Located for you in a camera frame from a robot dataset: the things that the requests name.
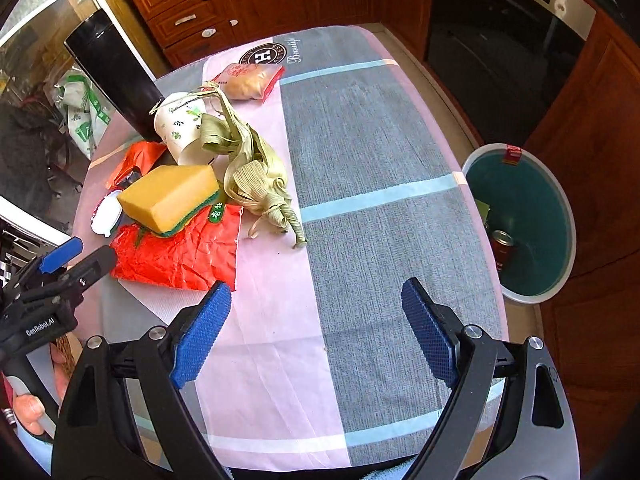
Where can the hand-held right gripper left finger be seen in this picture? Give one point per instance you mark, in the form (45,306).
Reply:
(200,340)

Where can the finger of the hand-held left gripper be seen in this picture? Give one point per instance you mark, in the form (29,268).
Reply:
(62,251)
(95,265)

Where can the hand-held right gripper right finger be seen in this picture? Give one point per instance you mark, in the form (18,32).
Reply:
(430,335)

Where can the red wrapper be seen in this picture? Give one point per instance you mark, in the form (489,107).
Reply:
(175,260)

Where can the yellow sponge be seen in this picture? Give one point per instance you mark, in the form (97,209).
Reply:
(165,195)

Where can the red drink can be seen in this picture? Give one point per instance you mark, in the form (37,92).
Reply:
(502,252)

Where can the orange wrapper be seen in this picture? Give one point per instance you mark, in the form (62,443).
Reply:
(140,160)

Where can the grey waste bin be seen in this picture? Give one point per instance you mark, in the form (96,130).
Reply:
(540,240)

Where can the white paper cup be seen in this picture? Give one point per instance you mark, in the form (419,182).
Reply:
(180,125)

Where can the green corn husk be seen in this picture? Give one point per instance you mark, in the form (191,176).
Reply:
(255,180)

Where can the person's left hand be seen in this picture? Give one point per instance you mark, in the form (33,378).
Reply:
(32,407)

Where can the chrome metal rack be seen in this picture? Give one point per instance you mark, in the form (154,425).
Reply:
(15,255)

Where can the checked tablecloth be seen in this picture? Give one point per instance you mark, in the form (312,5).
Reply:
(375,285)

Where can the white green plastic bag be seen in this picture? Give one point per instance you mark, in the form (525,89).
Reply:
(80,115)

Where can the light blue fleece garment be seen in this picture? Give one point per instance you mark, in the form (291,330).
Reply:
(395,471)

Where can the black cylindrical container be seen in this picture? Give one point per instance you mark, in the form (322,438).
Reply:
(115,75)

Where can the wrapped pastry packet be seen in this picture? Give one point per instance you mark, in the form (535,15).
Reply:
(247,82)

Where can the tall wooden cabinet panel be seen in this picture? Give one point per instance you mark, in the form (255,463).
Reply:
(600,160)

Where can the wooden drawer unit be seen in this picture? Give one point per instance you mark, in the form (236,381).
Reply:
(175,15)

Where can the black built-in oven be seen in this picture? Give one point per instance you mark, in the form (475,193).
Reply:
(490,50)

